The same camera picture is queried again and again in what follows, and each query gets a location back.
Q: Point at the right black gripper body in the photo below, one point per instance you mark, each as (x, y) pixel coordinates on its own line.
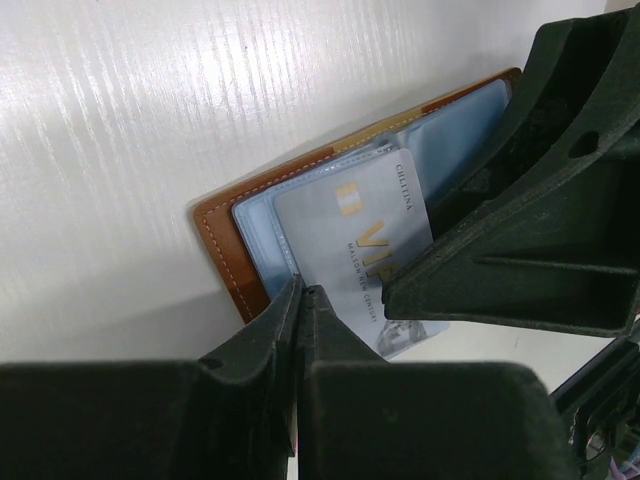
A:
(599, 408)

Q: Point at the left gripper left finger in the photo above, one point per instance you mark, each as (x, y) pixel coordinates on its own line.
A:
(226, 415)

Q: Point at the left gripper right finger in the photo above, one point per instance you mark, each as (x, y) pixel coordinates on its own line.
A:
(360, 417)

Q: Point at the brown leather card holder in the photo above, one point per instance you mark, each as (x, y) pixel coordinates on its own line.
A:
(213, 216)

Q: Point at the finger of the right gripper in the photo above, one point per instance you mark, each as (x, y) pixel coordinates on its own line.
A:
(566, 62)
(558, 249)

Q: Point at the silver VIP card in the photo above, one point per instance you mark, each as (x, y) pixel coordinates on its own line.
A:
(350, 232)

